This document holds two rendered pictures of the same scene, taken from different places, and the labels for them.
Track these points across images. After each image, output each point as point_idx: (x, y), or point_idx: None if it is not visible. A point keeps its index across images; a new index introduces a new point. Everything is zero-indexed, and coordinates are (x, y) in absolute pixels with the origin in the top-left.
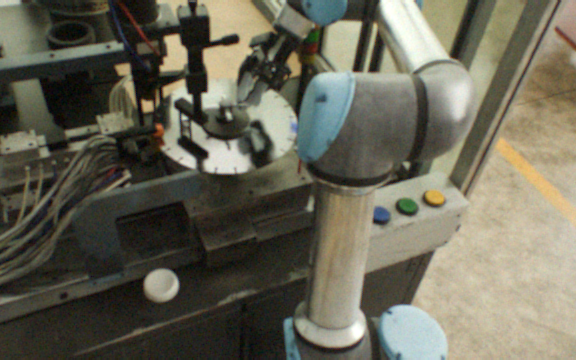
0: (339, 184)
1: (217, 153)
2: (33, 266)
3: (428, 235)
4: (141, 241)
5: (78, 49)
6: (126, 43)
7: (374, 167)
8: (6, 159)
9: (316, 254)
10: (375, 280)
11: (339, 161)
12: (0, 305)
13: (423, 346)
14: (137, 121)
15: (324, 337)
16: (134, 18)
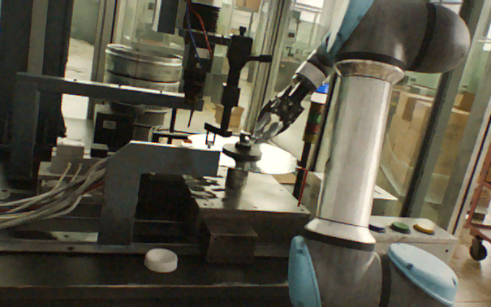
0: (364, 58)
1: (234, 161)
2: (56, 209)
3: None
4: (148, 234)
5: (139, 88)
6: (191, 36)
7: (394, 48)
8: (57, 150)
9: (336, 142)
10: None
11: (365, 38)
12: (13, 241)
13: (433, 267)
14: None
15: (337, 229)
16: (200, 27)
